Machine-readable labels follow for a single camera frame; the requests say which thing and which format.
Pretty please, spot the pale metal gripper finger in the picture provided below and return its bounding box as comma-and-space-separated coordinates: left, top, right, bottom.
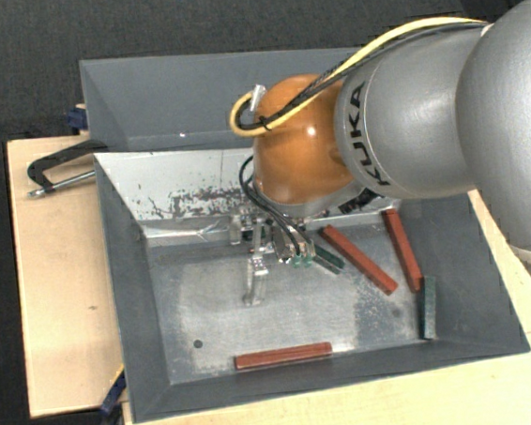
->
237, 254, 274, 309
226, 213, 246, 249

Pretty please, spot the grey metal bin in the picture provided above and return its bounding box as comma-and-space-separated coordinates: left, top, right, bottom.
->
78, 16, 531, 425

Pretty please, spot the dark green flat block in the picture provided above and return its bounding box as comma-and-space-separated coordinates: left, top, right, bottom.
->
311, 241, 348, 279
414, 274, 444, 342

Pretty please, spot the red-brown flat block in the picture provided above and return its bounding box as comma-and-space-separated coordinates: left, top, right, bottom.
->
318, 217, 401, 303
380, 205, 426, 296
232, 341, 335, 372

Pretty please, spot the pale wood flat board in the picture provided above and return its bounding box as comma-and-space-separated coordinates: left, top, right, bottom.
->
0, 130, 129, 419

